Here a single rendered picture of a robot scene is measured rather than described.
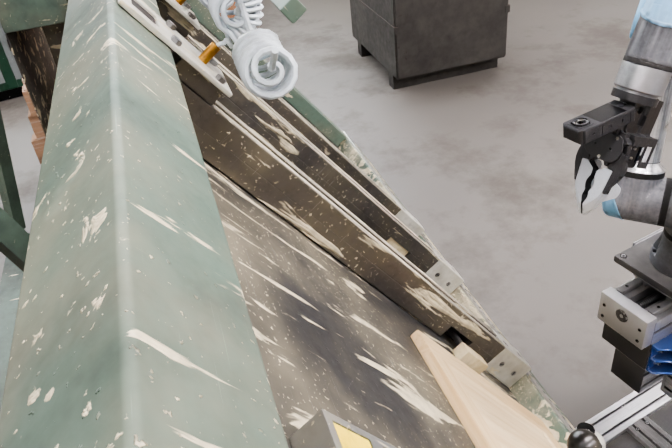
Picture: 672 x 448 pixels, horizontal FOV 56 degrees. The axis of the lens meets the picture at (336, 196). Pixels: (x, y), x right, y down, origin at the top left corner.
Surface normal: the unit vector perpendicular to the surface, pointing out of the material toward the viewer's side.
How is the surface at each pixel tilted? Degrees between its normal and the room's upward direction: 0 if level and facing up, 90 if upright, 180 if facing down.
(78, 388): 36
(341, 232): 90
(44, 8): 90
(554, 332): 0
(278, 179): 90
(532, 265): 0
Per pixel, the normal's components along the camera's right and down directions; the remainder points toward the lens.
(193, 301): 0.71, -0.69
